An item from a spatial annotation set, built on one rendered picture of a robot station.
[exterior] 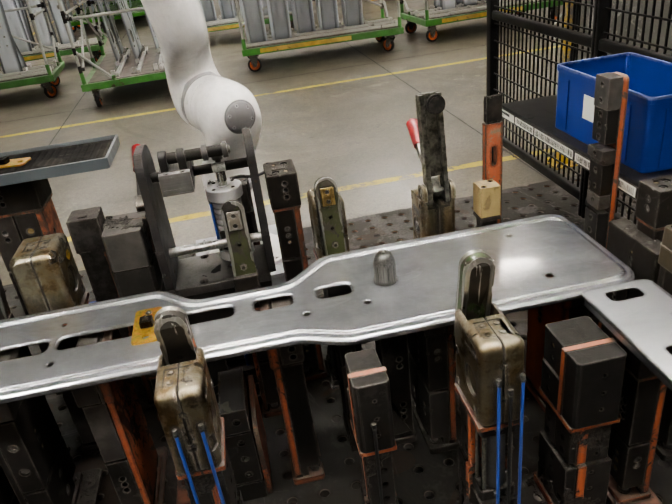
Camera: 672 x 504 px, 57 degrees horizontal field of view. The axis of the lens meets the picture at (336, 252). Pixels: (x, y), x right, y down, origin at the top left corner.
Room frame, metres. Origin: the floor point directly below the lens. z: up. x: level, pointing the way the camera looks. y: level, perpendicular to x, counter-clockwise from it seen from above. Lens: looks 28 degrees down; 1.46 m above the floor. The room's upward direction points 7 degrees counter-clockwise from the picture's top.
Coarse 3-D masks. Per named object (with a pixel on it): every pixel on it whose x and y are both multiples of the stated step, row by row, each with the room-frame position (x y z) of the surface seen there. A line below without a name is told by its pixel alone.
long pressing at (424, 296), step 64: (448, 256) 0.81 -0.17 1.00; (512, 256) 0.79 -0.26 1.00; (576, 256) 0.76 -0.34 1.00; (0, 320) 0.78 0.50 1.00; (64, 320) 0.77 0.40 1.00; (128, 320) 0.75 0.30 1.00; (256, 320) 0.70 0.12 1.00; (320, 320) 0.68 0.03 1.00; (384, 320) 0.67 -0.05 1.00; (448, 320) 0.65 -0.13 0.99; (0, 384) 0.63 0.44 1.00; (64, 384) 0.62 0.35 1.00
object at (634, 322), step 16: (608, 288) 0.67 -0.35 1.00; (624, 288) 0.67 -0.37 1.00; (640, 288) 0.66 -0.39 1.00; (656, 288) 0.66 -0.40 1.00; (592, 304) 0.64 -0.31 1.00; (608, 304) 0.64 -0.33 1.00; (624, 304) 0.63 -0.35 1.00; (640, 304) 0.63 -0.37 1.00; (656, 304) 0.63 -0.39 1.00; (608, 320) 0.61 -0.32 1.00; (624, 320) 0.60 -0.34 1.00; (640, 320) 0.60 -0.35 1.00; (656, 320) 0.59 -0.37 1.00; (624, 336) 0.57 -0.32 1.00; (640, 336) 0.57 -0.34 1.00; (656, 336) 0.56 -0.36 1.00; (640, 352) 0.54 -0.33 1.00; (656, 352) 0.54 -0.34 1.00; (656, 368) 0.51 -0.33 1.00
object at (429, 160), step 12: (420, 96) 0.93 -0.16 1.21; (432, 96) 0.91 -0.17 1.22; (420, 108) 0.93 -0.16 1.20; (432, 108) 0.90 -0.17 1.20; (420, 120) 0.93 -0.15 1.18; (432, 120) 0.94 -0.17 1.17; (420, 132) 0.93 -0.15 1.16; (432, 132) 0.93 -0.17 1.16; (444, 132) 0.93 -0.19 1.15; (420, 144) 0.94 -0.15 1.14; (432, 144) 0.93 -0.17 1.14; (444, 144) 0.92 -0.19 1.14; (432, 156) 0.93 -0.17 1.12; (444, 156) 0.92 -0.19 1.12; (432, 168) 0.92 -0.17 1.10; (444, 168) 0.92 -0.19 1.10; (444, 180) 0.91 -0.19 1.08; (444, 192) 0.91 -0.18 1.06
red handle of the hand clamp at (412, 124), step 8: (408, 120) 1.04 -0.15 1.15; (416, 120) 1.03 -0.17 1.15; (408, 128) 1.03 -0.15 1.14; (416, 128) 1.02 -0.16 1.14; (416, 136) 1.00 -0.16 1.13; (416, 144) 0.99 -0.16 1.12; (432, 176) 0.94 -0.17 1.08; (432, 184) 0.92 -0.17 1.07; (432, 192) 0.91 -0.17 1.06; (440, 192) 0.91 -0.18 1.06
